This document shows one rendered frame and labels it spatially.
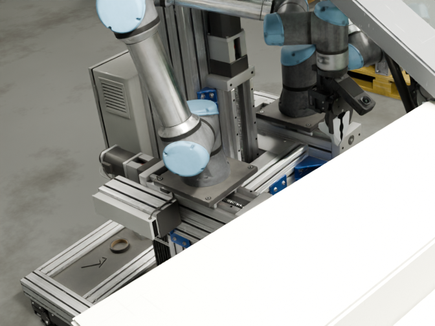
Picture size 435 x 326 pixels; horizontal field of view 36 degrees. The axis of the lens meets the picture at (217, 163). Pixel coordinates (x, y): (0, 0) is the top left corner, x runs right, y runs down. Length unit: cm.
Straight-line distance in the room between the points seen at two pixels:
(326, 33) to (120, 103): 93
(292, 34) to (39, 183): 286
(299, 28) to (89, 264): 183
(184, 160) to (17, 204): 244
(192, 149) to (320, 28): 44
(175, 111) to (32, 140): 311
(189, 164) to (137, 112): 56
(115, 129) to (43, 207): 167
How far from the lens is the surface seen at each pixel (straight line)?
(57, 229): 373
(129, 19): 157
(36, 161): 445
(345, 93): 159
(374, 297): 78
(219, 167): 190
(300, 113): 222
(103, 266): 304
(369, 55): 187
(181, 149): 169
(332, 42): 156
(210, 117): 182
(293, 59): 216
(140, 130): 227
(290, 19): 156
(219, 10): 170
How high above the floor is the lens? 207
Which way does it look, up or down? 31 degrees down
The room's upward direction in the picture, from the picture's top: 7 degrees counter-clockwise
